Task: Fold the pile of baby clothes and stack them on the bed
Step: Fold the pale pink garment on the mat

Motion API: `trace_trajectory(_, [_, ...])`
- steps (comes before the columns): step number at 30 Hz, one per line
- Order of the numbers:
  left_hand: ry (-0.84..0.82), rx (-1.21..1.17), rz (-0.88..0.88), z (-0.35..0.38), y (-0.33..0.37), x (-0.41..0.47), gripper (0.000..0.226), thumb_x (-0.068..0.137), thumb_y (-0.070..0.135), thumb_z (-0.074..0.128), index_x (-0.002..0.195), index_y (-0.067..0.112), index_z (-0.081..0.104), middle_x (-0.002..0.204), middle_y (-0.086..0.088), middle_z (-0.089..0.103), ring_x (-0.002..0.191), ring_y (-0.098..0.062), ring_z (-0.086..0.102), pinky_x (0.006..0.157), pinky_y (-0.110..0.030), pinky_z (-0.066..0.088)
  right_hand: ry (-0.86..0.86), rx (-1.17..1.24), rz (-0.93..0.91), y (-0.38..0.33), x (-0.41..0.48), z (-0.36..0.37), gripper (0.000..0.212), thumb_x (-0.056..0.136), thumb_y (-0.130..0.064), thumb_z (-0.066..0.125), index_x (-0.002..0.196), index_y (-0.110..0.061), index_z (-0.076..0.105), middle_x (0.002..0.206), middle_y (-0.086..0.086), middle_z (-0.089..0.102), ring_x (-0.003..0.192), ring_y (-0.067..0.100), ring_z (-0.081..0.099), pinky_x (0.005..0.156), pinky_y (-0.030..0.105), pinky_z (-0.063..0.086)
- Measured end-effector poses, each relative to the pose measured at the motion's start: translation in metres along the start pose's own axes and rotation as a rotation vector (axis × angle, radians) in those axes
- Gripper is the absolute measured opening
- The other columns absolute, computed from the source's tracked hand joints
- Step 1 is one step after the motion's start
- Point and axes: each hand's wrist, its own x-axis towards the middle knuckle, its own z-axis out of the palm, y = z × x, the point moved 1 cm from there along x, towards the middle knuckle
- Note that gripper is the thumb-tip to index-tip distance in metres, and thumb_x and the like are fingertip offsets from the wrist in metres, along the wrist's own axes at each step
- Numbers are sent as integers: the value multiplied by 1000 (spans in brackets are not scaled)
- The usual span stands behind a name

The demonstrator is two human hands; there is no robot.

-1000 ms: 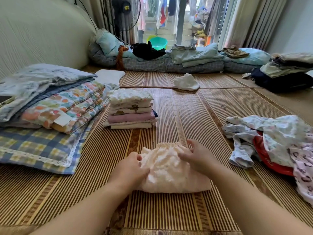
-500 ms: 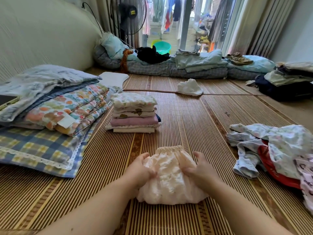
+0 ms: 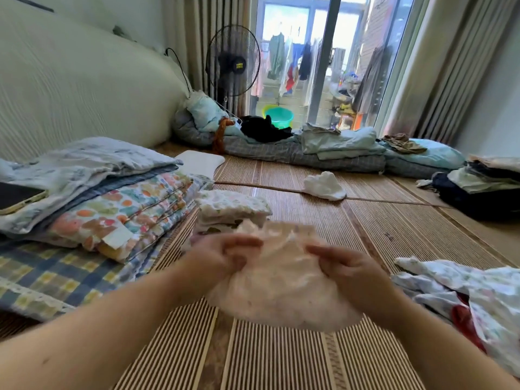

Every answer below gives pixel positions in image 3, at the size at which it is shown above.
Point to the person's right hand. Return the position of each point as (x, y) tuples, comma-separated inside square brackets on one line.
[(357, 276)]

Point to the person's left hand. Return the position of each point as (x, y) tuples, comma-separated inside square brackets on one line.
[(211, 255)]

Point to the person's right fingers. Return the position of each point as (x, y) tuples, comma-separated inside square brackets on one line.
[(329, 259)]

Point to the person's left fingers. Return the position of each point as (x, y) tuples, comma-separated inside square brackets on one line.
[(239, 249)]

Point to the pale pink baby garment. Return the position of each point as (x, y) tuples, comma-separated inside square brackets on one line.
[(280, 280)]

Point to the person's right forearm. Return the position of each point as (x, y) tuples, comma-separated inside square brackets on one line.
[(447, 353)]

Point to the person's left forearm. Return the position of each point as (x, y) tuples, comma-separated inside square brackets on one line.
[(89, 333)]

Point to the woven bamboo sleeping mat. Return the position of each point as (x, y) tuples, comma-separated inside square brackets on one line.
[(292, 247)]

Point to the folded white patterned baby clothes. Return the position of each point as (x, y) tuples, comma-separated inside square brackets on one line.
[(227, 209)]

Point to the white crumpled cloth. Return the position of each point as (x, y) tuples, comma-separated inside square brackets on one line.
[(325, 185)]

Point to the white flat pillow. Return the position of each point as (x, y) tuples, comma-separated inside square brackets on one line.
[(201, 162)]

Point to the grey checked quilt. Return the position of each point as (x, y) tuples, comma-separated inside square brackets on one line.
[(292, 154)]

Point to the orange brown cloth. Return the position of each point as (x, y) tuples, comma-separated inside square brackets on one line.
[(220, 136)]

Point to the light blue folded bedding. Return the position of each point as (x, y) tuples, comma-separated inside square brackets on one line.
[(341, 142)]

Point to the colourful spotted folded quilt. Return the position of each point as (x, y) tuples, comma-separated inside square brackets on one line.
[(122, 215)]

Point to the black clothes pile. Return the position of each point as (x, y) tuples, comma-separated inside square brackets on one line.
[(264, 127)]

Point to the brown crumpled garment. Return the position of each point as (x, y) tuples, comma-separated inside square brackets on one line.
[(402, 144)]

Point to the green plastic basin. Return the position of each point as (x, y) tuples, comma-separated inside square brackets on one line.
[(280, 116)]

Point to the light blue crumpled blanket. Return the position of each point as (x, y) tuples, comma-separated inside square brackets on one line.
[(207, 111)]

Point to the white floral garment pile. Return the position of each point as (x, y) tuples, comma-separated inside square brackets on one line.
[(471, 300)]

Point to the light blue pillow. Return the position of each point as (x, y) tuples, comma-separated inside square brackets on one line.
[(436, 155)]

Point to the pile of dark folded clothes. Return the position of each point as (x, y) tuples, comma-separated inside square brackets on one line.
[(479, 186)]

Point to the grey white folded blanket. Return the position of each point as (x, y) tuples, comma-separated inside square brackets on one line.
[(81, 174)]

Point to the black standing fan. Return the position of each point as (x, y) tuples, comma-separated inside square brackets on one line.
[(232, 60)]

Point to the blue yellow plaid blanket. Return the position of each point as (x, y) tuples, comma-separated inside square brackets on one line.
[(53, 280)]

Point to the hanging laundry on balcony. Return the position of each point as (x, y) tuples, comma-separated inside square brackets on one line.
[(290, 62)]

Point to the beige striped curtain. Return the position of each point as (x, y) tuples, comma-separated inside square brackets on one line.
[(443, 68), (211, 40)]

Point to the smartphone with gold case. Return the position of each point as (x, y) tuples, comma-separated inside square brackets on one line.
[(18, 196)]

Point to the cream upholstered headboard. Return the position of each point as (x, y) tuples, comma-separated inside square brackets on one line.
[(81, 77)]

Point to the glass sliding door frame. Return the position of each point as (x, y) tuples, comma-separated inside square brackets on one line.
[(325, 56)]

